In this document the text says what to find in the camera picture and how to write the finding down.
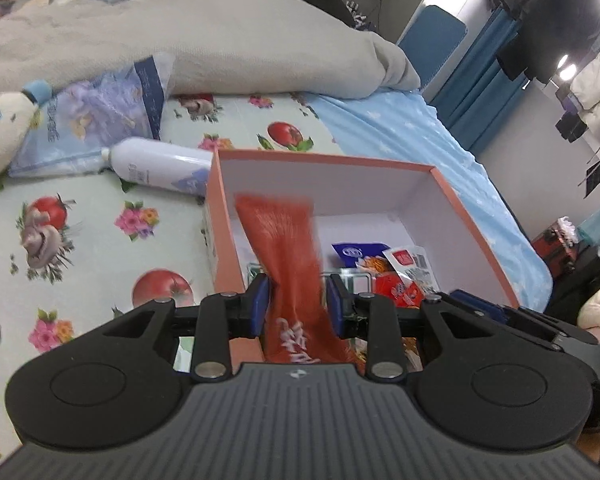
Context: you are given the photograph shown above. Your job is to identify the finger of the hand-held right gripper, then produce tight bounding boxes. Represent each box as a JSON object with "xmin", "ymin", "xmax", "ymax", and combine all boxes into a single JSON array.
[{"xmin": 450, "ymin": 289, "xmax": 600, "ymax": 357}]

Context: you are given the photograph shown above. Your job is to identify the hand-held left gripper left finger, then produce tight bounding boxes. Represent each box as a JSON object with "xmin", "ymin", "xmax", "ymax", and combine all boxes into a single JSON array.
[{"xmin": 102, "ymin": 275, "xmax": 271, "ymax": 381}]

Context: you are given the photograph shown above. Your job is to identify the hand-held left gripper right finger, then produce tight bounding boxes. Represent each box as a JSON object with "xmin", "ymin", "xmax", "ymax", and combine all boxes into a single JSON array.
[{"xmin": 326, "ymin": 277, "xmax": 481, "ymax": 381}]

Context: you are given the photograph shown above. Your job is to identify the blue snack packet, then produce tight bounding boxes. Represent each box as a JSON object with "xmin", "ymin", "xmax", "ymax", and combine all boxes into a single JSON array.
[{"xmin": 331, "ymin": 241, "xmax": 391, "ymax": 273}]

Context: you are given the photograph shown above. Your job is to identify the red orange snack packet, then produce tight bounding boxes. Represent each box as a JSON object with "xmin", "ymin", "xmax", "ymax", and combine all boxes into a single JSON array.
[{"xmin": 235, "ymin": 192, "xmax": 353, "ymax": 366}]

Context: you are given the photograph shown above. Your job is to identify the red and clear snack packet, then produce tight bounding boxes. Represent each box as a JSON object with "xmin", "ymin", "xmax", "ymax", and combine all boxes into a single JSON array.
[{"xmin": 380, "ymin": 245, "xmax": 441, "ymax": 293}]

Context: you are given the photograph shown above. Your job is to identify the orange cardboard box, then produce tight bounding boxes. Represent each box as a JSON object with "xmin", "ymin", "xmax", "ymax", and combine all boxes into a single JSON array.
[{"xmin": 202, "ymin": 149, "xmax": 521, "ymax": 361}]

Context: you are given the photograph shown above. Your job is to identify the red suitcase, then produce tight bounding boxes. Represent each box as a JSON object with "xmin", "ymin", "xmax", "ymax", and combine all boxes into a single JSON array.
[{"xmin": 532, "ymin": 227, "xmax": 578, "ymax": 273}]

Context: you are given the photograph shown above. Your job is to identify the blue star bed sheet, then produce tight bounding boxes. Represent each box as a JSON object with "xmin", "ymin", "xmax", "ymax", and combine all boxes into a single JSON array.
[{"xmin": 307, "ymin": 87, "xmax": 553, "ymax": 311}]

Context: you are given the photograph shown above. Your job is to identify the white spray bottle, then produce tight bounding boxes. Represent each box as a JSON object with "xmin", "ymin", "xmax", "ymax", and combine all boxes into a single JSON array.
[{"xmin": 101, "ymin": 136, "xmax": 213, "ymax": 196}]

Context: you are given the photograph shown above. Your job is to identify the blue curtain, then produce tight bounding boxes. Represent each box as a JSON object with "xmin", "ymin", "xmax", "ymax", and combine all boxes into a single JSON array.
[{"xmin": 435, "ymin": 7, "xmax": 523, "ymax": 153}]

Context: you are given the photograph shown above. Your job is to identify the white puffer jacket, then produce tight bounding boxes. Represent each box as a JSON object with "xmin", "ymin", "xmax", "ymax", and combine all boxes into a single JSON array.
[{"xmin": 570, "ymin": 35, "xmax": 600, "ymax": 133}]

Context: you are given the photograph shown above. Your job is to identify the blue plastic bag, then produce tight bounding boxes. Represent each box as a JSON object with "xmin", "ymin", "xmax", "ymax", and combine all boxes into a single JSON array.
[{"xmin": 10, "ymin": 52, "xmax": 176, "ymax": 178}]

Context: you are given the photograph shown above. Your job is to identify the blue chair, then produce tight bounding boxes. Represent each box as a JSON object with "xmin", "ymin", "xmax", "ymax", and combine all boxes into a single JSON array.
[{"xmin": 397, "ymin": 5, "xmax": 468, "ymax": 93}]

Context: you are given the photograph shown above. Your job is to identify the grey blanket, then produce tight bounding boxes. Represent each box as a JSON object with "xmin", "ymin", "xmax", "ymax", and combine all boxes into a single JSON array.
[{"xmin": 0, "ymin": 0, "xmax": 423, "ymax": 101}]

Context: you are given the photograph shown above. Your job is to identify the dark hanging clothes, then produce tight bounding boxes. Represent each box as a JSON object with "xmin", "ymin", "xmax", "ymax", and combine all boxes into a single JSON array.
[{"xmin": 495, "ymin": 0, "xmax": 600, "ymax": 86}]

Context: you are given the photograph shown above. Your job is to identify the group of small bottles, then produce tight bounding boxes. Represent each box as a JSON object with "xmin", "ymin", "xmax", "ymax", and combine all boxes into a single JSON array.
[{"xmin": 347, "ymin": 0, "xmax": 371, "ymax": 28}]

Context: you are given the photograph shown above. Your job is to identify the white plush toy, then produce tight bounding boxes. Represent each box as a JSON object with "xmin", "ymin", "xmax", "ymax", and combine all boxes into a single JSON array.
[{"xmin": 0, "ymin": 79, "xmax": 53, "ymax": 181}]

